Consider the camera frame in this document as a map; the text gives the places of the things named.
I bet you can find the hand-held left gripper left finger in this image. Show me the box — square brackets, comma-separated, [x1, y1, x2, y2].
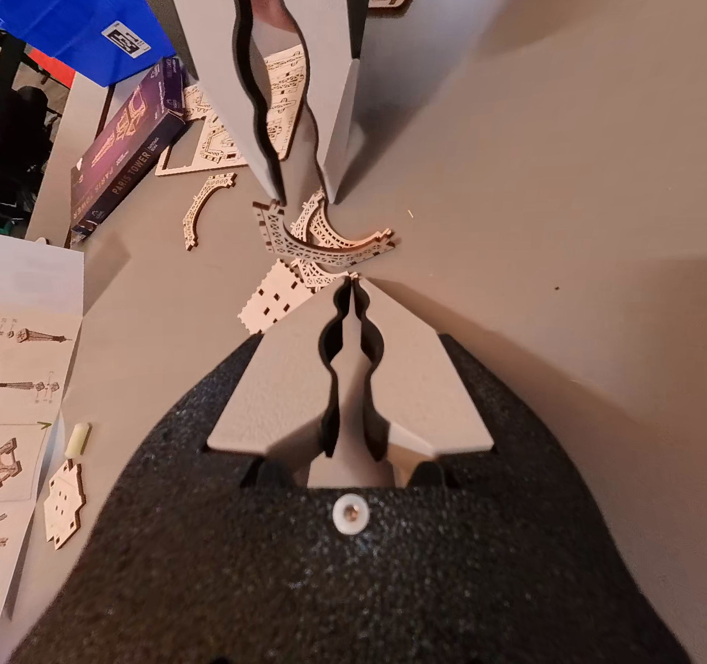
[204, 275, 354, 487]

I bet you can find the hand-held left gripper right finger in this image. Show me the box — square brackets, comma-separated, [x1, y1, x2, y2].
[353, 276, 495, 487]

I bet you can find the folded black-white instruction sheet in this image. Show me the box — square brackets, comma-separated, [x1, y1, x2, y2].
[0, 235, 85, 622]

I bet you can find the grey desk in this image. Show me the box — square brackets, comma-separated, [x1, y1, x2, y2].
[25, 0, 707, 664]

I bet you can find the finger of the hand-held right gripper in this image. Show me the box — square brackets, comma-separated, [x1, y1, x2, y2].
[278, 0, 369, 204]
[159, 0, 289, 206]

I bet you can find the large wooden parts sheet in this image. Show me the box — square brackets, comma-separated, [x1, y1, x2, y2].
[154, 47, 309, 180]

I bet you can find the square toothed wooden plate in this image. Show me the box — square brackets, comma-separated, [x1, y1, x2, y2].
[238, 259, 317, 337]

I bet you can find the dark purple puzzle box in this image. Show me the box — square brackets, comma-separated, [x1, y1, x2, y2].
[69, 56, 187, 246]

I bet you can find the small pale wax stick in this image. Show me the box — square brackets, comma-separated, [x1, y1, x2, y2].
[63, 421, 93, 460]

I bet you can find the small cross-shaped wooden plate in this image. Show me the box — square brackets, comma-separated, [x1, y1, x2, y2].
[42, 459, 90, 552]

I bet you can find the blue storage bin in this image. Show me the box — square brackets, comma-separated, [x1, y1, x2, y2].
[0, 0, 179, 88]

